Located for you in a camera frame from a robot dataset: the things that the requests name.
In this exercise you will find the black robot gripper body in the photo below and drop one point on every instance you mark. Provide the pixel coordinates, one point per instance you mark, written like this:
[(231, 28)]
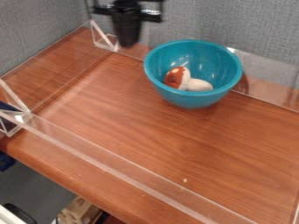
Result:
[(129, 7)]

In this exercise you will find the clear acrylic corner bracket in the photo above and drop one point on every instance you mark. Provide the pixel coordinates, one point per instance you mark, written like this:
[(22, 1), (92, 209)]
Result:
[(105, 41)]

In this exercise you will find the clear acrylic barrier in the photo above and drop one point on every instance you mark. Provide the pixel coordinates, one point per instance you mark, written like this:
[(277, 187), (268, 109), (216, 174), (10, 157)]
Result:
[(133, 193), (267, 80)]

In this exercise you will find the red and white toy mushroom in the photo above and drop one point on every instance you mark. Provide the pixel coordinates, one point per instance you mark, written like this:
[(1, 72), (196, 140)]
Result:
[(179, 79)]

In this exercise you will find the black and white floor object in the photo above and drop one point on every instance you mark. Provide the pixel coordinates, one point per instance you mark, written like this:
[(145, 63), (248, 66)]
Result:
[(12, 215)]

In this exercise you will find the wooden block below table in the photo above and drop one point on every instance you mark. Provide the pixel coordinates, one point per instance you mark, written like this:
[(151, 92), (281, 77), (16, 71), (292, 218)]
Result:
[(79, 212)]

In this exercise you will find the blue clamp under table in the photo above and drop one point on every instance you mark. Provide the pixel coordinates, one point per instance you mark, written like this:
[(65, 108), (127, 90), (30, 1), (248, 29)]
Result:
[(6, 160)]

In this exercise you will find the clear acrylic front barrier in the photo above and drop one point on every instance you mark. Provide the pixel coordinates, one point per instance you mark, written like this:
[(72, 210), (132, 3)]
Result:
[(133, 193)]

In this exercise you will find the clear acrylic back barrier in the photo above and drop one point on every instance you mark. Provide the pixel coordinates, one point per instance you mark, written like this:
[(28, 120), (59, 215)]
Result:
[(267, 80)]

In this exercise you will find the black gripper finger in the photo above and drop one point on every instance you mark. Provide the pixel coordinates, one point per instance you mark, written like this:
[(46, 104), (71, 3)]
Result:
[(127, 27)]

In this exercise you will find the blue plastic bowl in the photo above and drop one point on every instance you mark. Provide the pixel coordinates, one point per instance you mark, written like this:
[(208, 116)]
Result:
[(211, 63)]

